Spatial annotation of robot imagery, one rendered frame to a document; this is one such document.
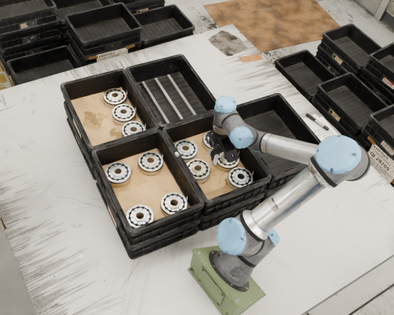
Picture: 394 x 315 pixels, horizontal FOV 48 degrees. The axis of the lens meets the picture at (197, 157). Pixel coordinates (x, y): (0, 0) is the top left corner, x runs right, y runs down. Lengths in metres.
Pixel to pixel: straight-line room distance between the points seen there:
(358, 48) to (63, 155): 2.31
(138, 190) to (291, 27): 2.76
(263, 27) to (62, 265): 2.93
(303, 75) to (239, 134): 1.81
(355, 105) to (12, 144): 2.06
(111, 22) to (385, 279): 2.32
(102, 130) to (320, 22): 2.85
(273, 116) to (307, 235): 0.57
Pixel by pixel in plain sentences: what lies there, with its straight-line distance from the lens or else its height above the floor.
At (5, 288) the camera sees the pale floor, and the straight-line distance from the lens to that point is 2.58.
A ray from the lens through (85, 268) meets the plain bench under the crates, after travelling 1.77.
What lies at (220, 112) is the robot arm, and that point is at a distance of 1.59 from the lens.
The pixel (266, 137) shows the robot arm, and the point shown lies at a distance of 1.63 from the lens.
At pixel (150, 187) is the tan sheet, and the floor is 0.83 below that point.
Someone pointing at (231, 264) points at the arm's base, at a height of 0.87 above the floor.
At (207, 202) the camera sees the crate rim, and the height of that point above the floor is 0.93.
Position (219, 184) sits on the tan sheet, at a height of 0.83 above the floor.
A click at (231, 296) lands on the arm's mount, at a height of 0.87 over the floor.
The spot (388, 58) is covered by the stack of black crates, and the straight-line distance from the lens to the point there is 3.35.
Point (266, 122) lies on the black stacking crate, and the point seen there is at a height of 0.83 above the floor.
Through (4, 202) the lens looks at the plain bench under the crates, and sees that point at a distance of 1.97.
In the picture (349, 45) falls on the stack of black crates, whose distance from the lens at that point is 3.54.
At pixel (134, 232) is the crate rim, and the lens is 1.57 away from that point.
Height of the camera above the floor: 2.31
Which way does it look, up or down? 52 degrees down
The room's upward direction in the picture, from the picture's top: 10 degrees clockwise
